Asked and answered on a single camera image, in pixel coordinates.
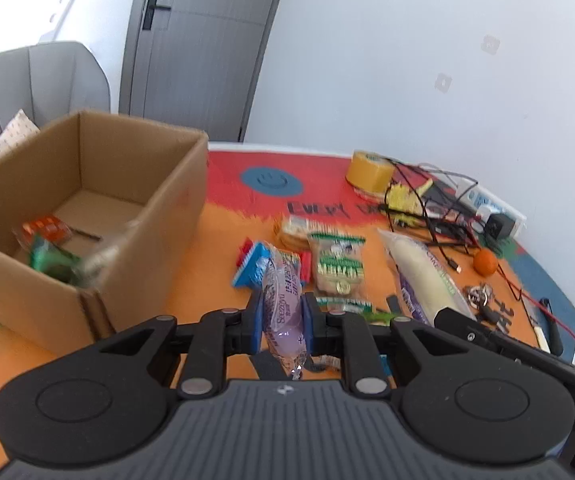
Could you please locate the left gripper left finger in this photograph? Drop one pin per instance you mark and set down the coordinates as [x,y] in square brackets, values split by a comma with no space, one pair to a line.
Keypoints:
[209,343]

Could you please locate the orange cracker pack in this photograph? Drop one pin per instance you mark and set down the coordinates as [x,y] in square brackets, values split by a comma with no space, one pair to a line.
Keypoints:
[292,232]

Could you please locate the orange mandarin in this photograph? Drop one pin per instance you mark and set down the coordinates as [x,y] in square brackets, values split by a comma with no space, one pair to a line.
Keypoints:
[485,262]

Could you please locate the green round snack pack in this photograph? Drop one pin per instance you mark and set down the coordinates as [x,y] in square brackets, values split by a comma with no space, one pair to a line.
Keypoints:
[53,261]

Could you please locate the grey door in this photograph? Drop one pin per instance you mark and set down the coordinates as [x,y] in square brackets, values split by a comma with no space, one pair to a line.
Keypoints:
[195,63]

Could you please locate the polka dot cushion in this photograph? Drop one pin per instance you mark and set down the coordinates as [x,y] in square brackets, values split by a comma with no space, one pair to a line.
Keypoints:
[19,130]

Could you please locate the yellow plastic wrapper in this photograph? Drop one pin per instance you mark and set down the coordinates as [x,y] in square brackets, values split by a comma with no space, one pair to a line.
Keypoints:
[404,204]

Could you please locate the white power strip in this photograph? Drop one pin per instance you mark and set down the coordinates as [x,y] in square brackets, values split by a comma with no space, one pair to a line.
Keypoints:
[484,203]

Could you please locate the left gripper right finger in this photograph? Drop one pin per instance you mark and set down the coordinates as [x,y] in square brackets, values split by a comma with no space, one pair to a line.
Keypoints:
[356,343]

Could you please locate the blue green candy packs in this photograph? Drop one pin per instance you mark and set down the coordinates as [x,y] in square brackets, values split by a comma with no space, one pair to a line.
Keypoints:
[352,305]

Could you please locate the black pen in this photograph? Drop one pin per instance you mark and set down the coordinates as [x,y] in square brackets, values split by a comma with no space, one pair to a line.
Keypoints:
[554,336]

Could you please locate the black power adapter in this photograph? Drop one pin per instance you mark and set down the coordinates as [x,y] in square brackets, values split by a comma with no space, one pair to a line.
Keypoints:
[499,226]

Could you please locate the white handled knife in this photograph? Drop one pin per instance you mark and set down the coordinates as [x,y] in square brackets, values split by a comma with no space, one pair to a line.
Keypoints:
[543,344]

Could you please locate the green white biscuit pack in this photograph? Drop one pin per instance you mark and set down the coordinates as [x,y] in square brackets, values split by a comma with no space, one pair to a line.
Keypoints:
[338,267]

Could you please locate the yellow tape roll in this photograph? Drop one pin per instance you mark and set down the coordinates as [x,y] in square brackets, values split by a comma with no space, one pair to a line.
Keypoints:
[369,174]

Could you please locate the long white bread pack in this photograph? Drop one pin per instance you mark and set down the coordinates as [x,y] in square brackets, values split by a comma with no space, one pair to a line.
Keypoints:
[424,285]

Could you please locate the orange red candy pack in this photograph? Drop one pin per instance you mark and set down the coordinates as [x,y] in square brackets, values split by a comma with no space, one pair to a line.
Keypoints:
[49,227]

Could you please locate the white perforated panel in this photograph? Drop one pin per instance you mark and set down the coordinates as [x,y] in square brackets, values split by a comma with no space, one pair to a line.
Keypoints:
[57,19]

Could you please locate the brown cardboard box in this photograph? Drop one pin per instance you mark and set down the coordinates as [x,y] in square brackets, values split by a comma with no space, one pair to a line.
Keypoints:
[108,177]

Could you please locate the pink purple jelly pack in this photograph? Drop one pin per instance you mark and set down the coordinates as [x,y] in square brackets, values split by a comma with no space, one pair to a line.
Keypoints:
[283,320]

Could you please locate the bunch of keys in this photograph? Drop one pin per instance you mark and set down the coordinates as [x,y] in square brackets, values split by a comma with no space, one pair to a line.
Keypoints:
[488,308]

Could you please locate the blue triangular snack pack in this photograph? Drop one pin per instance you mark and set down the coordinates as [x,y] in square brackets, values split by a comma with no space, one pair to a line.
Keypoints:
[250,265]

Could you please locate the grey chair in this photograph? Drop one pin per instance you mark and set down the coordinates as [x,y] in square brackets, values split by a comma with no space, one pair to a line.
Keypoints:
[49,81]

